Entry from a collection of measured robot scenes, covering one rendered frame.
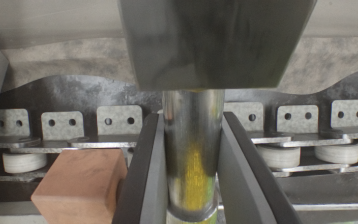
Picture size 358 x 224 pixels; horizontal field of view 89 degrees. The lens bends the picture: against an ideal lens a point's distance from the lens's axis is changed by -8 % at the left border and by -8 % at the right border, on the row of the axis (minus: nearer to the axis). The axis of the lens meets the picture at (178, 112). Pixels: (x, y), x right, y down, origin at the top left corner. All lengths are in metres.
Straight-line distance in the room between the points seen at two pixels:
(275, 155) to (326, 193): 0.09
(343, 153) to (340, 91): 0.09
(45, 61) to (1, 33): 0.06
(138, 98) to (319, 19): 0.22
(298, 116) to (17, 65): 0.31
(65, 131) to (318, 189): 0.28
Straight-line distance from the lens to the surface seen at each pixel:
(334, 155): 0.23
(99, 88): 0.24
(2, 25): 0.30
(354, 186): 0.29
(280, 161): 0.20
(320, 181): 0.26
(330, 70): 0.28
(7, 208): 0.27
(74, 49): 0.24
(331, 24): 0.28
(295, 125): 0.24
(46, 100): 0.27
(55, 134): 0.25
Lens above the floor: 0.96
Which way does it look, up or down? 85 degrees down
